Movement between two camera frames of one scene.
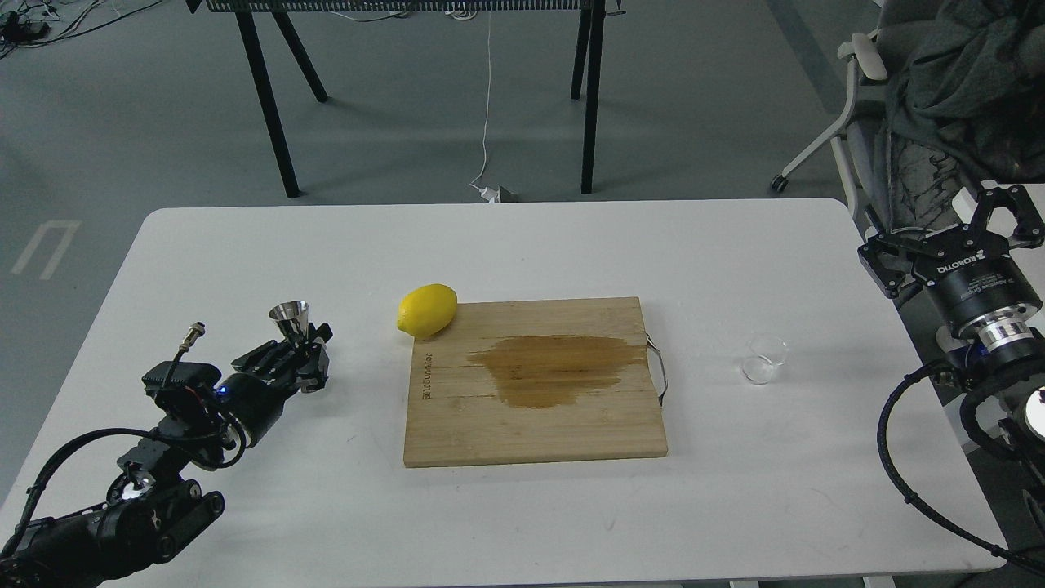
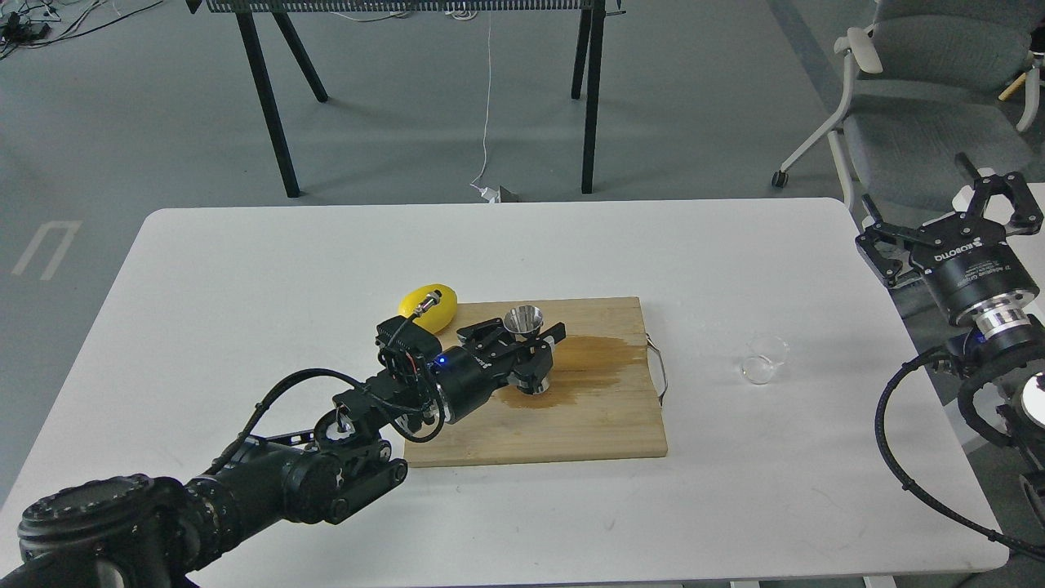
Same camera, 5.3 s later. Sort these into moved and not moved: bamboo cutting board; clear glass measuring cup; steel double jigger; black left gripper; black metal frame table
Moved: steel double jigger; black left gripper
Not moved: black metal frame table; bamboo cutting board; clear glass measuring cup
